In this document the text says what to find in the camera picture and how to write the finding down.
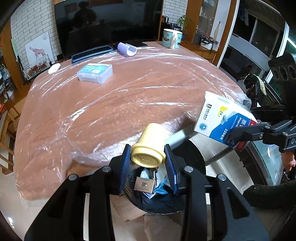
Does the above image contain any yellow plastic cup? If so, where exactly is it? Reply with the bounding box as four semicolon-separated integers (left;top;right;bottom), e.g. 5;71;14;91
130;123;170;168

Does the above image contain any brown cardboard box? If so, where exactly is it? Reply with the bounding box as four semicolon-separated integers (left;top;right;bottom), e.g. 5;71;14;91
134;177;156;194

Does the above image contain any white blue medicine carton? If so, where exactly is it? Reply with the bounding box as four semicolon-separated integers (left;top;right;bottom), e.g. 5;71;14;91
194;91;257;151

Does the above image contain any clear floss pick box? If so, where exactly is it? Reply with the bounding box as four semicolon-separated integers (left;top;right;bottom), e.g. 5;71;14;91
77;63;113;84

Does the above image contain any purple hair roller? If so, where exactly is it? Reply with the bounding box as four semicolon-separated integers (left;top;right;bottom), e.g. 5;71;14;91
117;42;137;57

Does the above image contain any black trash bin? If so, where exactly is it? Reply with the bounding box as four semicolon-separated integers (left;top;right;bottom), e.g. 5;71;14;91
124;140;206;215

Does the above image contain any person's right hand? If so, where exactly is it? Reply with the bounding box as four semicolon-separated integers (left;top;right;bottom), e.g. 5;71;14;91
281;152;295;171

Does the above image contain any crumpled blue white wrapper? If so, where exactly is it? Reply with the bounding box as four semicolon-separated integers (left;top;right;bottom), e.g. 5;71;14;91
140;164;170;199

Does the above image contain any white computer mouse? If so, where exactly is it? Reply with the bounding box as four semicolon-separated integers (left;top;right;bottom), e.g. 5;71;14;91
48;63;61;75

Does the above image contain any black remote control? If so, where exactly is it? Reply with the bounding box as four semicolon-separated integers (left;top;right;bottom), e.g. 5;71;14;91
125;40;147;48

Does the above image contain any teal patterned mug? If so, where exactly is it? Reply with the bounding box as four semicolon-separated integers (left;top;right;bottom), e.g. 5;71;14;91
162;29;183;49

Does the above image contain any small green plant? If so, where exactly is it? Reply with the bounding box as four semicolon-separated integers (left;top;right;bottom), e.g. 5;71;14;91
177;15;191;35

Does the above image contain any flower picture on stand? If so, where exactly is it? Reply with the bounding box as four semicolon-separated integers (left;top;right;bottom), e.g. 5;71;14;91
17;55;52;85

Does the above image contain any giraffe painting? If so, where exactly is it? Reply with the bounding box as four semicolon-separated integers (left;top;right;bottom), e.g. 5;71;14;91
25;32;55;66

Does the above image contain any black television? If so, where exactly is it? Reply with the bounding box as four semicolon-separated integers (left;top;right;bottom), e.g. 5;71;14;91
54;1;163;58

